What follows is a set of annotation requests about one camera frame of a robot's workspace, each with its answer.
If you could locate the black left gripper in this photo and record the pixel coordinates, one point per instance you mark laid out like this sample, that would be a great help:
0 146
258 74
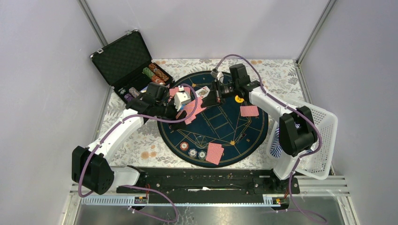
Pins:
175 114

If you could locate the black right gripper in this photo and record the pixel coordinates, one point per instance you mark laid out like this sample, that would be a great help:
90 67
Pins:
215 97

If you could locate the face up playing card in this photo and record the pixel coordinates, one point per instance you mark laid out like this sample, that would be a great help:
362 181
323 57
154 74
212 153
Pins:
203 92

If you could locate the red backed card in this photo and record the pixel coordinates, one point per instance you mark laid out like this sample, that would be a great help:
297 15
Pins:
210 154
175 90
249 111
218 151

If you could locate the yellow big blind button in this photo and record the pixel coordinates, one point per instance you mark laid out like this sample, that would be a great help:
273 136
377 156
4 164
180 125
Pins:
239 99

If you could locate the red chip stack bottom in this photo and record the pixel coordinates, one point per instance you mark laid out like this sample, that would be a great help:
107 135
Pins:
184 146

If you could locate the red backed card bottom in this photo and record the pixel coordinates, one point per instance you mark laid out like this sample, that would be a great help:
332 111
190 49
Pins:
210 154
218 151

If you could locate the blue yellow chip stack bottom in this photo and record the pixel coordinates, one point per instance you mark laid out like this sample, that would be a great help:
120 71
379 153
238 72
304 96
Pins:
202 155

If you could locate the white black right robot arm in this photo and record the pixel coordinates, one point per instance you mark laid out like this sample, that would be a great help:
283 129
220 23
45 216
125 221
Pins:
297 131

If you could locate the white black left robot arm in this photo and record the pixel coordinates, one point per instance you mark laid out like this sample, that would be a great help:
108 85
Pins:
90 165

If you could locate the red chip row in case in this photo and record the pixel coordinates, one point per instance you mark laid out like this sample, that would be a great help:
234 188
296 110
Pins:
157 80

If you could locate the purple chip row in case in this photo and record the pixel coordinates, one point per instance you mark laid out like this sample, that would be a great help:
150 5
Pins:
131 94

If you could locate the brown chip row in case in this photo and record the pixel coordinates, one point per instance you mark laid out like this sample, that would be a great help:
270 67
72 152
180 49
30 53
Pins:
156 70

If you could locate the green chip row in case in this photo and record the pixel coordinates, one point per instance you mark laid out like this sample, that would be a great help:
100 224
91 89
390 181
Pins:
148 72

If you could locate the round dark blue poker mat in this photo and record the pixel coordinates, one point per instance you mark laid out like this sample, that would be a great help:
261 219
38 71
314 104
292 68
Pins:
223 124

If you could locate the black aluminium chip case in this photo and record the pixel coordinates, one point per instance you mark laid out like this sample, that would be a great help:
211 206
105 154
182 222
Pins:
121 63

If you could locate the clear dealer button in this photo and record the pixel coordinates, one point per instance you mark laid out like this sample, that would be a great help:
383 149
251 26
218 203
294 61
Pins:
201 142

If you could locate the blue white striped cloth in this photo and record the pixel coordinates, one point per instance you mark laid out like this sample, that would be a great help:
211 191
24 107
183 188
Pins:
276 149

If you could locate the white plastic laundry basket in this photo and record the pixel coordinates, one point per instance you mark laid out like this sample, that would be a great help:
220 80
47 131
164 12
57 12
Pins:
316 165

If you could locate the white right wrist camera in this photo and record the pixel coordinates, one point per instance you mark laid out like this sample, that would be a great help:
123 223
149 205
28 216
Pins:
217 75

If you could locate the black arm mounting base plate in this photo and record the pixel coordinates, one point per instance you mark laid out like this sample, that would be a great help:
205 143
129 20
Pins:
184 185

